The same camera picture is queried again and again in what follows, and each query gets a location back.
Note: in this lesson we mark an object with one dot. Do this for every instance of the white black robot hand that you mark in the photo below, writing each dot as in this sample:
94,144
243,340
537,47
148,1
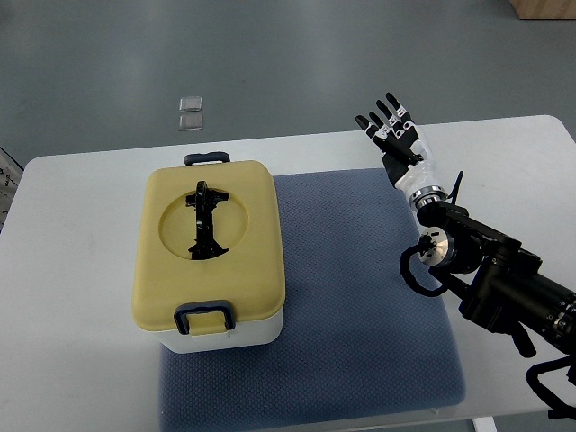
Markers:
406,154

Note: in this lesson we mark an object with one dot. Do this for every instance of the yellow storage box lid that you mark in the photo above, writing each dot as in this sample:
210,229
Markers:
210,240

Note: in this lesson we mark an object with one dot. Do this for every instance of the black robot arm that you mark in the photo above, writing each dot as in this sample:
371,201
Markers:
497,281

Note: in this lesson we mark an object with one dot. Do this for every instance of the cardboard box corner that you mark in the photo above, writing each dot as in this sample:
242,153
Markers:
544,9

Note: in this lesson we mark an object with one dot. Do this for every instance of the white storage box base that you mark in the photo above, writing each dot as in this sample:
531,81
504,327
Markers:
207,332

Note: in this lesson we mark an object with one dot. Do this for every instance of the blue textured mat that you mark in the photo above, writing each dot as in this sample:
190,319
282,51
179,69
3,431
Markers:
356,340

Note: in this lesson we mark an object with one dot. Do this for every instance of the upper clear floor tile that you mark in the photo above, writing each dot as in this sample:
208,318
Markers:
189,104

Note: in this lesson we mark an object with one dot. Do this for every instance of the paper sheet at left edge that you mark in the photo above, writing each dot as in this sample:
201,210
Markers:
11,173

